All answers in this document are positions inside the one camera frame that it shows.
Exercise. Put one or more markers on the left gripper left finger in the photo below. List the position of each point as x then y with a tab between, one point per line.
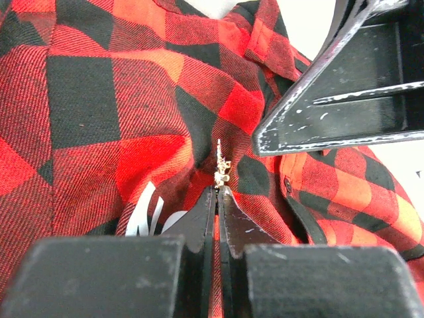
168	275

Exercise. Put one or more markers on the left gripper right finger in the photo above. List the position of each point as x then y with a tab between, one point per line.
263	278

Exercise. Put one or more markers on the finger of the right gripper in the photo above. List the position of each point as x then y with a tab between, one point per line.
364	87

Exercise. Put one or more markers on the glittery maple leaf brooch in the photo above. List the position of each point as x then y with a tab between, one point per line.
221	176

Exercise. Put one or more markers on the red black plaid shirt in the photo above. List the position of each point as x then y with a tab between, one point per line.
110	116

